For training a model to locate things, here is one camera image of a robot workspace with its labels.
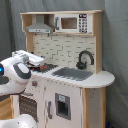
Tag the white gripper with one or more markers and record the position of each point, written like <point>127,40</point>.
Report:
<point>27,57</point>

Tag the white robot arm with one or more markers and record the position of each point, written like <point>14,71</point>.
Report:
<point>16,70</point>

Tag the wooden toy kitchen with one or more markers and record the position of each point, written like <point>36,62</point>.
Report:
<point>62,49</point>

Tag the black toy stovetop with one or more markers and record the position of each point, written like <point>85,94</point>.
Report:
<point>44,68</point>

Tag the right red stove knob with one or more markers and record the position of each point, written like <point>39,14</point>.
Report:
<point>34,83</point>

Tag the grey range hood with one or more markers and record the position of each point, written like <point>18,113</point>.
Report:
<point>40,26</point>

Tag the white oven door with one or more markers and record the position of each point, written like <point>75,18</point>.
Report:
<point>32,104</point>

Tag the grey toy sink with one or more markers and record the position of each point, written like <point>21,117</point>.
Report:
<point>73,74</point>

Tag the white toy microwave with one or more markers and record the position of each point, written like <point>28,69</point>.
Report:
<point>73,23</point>

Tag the black toy faucet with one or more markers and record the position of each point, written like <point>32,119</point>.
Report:
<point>82,64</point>

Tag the white cabinet door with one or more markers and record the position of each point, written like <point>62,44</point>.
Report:
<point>63,106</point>

